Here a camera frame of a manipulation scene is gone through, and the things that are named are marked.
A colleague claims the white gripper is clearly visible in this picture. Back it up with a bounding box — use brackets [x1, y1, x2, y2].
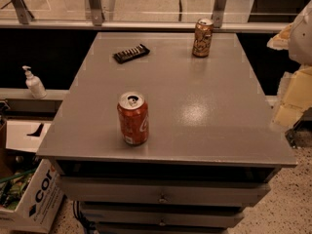
[267, 0, 312, 128]

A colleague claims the red coke can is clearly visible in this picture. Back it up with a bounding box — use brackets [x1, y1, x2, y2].
[117, 92, 149, 145]

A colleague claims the gold soda can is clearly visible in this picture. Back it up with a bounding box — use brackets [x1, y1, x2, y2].
[192, 19, 214, 58]

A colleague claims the grey drawer cabinet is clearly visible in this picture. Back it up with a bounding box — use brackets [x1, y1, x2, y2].
[38, 32, 295, 234]

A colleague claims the black chocolate bar package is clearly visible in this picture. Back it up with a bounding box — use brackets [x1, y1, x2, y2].
[113, 44, 150, 64]

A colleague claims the white pump bottle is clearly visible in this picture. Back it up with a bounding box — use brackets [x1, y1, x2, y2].
[22, 65, 47, 98]

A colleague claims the white cardboard box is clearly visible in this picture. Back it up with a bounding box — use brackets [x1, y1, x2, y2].
[0, 159, 63, 233]

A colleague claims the metal railing frame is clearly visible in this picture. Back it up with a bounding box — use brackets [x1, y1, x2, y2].
[0, 0, 310, 32]

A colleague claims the black cable bundle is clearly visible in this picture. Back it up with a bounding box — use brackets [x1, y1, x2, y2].
[72, 200, 98, 234]

